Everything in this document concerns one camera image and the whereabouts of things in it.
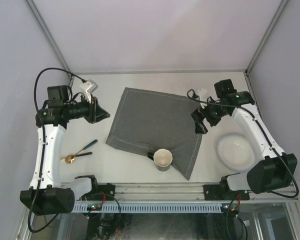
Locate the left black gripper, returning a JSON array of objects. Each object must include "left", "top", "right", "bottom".
[{"left": 64, "top": 93, "right": 110, "bottom": 124}]

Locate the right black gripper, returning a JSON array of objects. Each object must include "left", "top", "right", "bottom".
[{"left": 191, "top": 96, "right": 229, "bottom": 134}]

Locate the grey cloth napkin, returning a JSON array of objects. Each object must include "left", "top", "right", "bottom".
[{"left": 106, "top": 87, "right": 202, "bottom": 180}]

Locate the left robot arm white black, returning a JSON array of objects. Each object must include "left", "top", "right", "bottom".
[{"left": 19, "top": 68, "right": 111, "bottom": 234}]

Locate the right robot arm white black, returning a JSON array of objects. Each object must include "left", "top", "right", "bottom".
[{"left": 186, "top": 79, "right": 300, "bottom": 200}]

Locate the white bowl plate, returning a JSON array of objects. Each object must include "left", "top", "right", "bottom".
[{"left": 215, "top": 133, "right": 255, "bottom": 172}]

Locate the dark mug cream inside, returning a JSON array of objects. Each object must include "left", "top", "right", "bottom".
[{"left": 146, "top": 148, "right": 173, "bottom": 172}]

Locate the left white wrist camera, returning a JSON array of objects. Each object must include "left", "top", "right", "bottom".
[{"left": 80, "top": 79, "right": 98, "bottom": 104}]

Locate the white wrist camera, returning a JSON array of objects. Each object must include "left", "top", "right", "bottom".
[
  {"left": 192, "top": 88, "right": 209, "bottom": 109},
  {"left": 80, "top": 79, "right": 98, "bottom": 104}
]

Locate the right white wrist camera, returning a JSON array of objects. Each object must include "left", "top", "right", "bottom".
[{"left": 192, "top": 88, "right": 209, "bottom": 109}]

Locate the gold spoon green handle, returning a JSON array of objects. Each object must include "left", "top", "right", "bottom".
[{"left": 65, "top": 139, "right": 98, "bottom": 164}]

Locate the gold fork green handle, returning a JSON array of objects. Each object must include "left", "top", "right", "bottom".
[{"left": 60, "top": 152, "right": 93, "bottom": 161}]

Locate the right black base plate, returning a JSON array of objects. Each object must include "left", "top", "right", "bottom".
[{"left": 203, "top": 184, "right": 250, "bottom": 201}]

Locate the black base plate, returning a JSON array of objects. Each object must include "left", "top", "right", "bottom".
[
  {"left": 71, "top": 183, "right": 116, "bottom": 201},
  {"left": 203, "top": 184, "right": 250, "bottom": 201}
]

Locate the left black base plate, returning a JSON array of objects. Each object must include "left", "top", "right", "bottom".
[{"left": 71, "top": 183, "right": 116, "bottom": 201}]

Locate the aluminium front rail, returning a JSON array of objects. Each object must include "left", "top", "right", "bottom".
[{"left": 72, "top": 181, "right": 299, "bottom": 202}]

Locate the blue slotted cable duct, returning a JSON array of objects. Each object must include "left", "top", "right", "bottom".
[{"left": 72, "top": 202, "right": 222, "bottom": 214}]

